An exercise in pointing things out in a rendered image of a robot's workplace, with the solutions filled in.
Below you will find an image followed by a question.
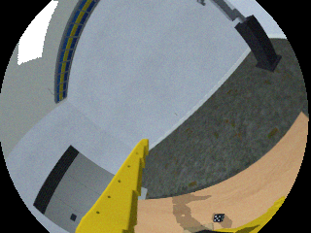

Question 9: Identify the tan textured mat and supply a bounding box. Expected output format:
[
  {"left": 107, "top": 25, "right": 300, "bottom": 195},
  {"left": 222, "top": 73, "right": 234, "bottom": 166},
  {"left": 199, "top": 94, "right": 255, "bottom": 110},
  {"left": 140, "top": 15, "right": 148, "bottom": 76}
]
[{"left": 184, "top": 223, "right": 213, "bottom": 233}]

